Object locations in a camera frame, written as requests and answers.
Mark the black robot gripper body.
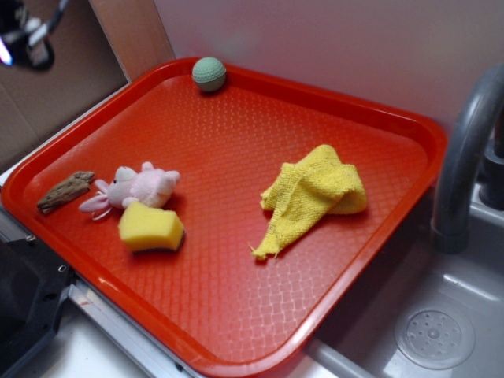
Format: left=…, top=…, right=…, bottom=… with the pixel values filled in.
left=1, top=1, right=54, bottom=71

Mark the brown wood chip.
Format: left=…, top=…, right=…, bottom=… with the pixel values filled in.
left=37, top=171, right=95, bottom=214

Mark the wooden board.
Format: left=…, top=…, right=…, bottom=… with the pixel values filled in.
left=90, top=0, right=175, bottom=82

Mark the green dimpled ball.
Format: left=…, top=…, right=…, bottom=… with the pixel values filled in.
left=192, top=57, right=227, bottom=92

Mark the pink plush bunny toy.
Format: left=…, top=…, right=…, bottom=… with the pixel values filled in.
left=79, top=162, right=180, bottom=220

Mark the yellow sponge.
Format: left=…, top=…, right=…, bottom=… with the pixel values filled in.
left=118, top=202, right=185, bottom=253

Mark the red plastic tray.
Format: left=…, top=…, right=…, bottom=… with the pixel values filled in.
left=2, top=58, right=447, bottom=377

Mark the yellow knitted cloth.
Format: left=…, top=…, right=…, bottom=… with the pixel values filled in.
left=251, top=145, right=368, bottom=261

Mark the grey toy faucet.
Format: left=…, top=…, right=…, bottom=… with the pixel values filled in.
left=431, top=63, right=503, bottom=254

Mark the grey toy sink basin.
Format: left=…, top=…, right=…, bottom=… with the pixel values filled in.
left=305, top=196, right=503, bottom=377

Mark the dark faucet knob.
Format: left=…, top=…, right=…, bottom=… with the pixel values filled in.
left=479, top=113, right=503, bottom=211

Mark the round sink drain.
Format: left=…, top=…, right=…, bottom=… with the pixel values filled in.
left=395, top=302, right=476, bottom=370

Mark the grey braided cable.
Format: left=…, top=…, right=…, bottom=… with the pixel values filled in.
left=29, top=0, right=70, bottom=46

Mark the black metal bracket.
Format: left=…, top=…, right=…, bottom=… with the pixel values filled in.
left=1, top=235, right=73, bottom=377

